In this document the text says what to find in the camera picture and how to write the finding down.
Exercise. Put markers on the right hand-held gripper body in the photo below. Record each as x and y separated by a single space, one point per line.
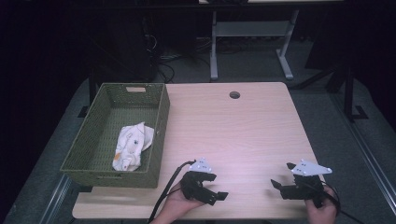
306 188

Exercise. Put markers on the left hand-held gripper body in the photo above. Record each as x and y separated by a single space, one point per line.
191 185

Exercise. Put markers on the white cloth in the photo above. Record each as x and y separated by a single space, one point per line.
130 146

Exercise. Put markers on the green woven basket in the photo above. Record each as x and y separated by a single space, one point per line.
93 146

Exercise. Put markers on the person's left hand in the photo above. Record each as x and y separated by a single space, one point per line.
176 207

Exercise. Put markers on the person's right hand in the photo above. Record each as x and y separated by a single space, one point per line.
323 214

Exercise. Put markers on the black metal stand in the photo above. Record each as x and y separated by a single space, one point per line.
349 93
91 90

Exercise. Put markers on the metal floor rail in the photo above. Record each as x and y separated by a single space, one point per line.
56 199
367 149

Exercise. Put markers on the white metal desk frame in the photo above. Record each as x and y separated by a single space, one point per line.
249 28

